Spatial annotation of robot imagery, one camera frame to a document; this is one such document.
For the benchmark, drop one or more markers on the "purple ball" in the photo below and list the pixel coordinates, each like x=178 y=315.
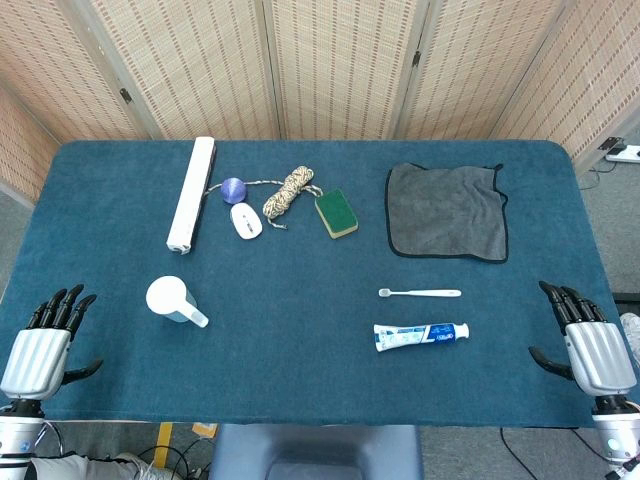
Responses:
x=233 y=190

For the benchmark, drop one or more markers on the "white grey fabric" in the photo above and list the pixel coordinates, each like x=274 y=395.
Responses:
x=85 y=467

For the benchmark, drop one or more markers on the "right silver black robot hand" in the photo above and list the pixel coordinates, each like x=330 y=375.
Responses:
x=600 y=355

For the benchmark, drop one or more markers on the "long white cardboard box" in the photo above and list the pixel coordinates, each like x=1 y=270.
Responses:
x=190 y=195

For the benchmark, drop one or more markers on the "green yellow sponge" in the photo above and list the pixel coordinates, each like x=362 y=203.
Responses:
x=336 y=212

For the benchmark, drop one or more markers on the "white toothbrush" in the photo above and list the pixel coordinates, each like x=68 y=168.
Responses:
x=430 y=293

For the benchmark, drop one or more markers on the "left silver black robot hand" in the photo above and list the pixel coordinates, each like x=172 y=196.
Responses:
x=35 y=357

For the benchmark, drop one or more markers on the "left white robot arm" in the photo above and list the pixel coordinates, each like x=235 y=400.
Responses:
x=17 y=440

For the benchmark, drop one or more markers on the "bamboo folding screen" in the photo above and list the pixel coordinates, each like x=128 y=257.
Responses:
x=340 y=65

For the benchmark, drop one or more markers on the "blue white toothpaste tube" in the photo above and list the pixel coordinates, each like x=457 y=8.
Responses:
x=420 y=336

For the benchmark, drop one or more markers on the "white computer mouse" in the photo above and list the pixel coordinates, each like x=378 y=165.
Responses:
x=246 y=221

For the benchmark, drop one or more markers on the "blue tablecloth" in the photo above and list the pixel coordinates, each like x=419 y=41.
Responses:
x=300 y=360

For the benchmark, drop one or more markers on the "dark screen hinge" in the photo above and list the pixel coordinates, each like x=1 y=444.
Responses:
x=125 y=95
x=416 y=58

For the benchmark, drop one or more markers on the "grey towel with black trim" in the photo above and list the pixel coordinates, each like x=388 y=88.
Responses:
x=445 y=215

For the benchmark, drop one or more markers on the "white power strip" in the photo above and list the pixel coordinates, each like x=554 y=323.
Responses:
x=625 y=154

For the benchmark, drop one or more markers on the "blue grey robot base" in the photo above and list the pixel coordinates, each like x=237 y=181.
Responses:
x=315 y=452

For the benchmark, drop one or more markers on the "white sneaker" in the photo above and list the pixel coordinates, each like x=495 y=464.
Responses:
x=631 y=330

